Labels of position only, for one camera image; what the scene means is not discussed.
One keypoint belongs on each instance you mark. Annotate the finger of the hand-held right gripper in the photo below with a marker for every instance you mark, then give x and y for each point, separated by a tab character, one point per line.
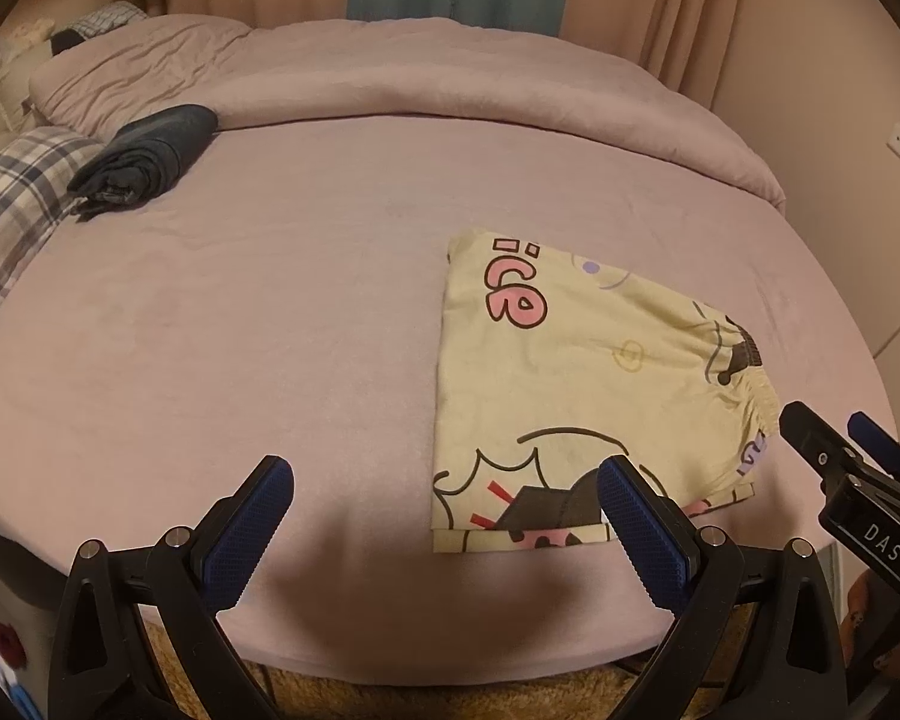
814	439
881	439

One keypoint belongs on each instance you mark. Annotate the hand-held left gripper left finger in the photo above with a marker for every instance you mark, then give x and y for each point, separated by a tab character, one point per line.
247	525

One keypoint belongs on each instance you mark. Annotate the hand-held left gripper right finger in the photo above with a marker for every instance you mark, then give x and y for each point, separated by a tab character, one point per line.
645	532

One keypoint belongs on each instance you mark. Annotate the yellow cartoon print pants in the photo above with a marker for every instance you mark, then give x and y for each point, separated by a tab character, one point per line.
570	382

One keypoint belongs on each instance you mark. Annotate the folded dark grey pants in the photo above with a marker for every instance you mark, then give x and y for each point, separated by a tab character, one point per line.
150	150

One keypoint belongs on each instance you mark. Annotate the bed with pink sheet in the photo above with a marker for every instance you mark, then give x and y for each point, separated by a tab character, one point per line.
270	315

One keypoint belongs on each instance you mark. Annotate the red fuzzy ornament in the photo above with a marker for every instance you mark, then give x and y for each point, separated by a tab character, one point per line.
9	645

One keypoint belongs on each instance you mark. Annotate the pink duvet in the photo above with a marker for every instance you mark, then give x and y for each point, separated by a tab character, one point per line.
420	75

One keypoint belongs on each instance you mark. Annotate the white pillow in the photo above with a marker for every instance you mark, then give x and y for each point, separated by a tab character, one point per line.
7	82

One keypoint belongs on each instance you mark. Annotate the small plaid pillow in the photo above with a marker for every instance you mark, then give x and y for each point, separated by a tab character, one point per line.
112	19

